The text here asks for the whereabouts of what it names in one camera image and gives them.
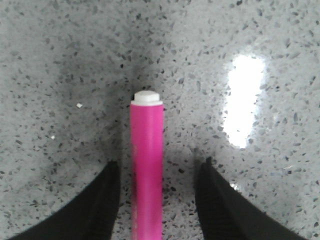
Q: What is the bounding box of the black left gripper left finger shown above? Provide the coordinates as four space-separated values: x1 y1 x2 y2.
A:
13 161 121 240

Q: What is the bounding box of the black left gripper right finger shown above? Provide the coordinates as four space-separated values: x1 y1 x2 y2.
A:
194 157 302 240

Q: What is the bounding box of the pink marker pen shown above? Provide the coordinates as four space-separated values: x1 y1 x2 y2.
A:
129 90 164 240

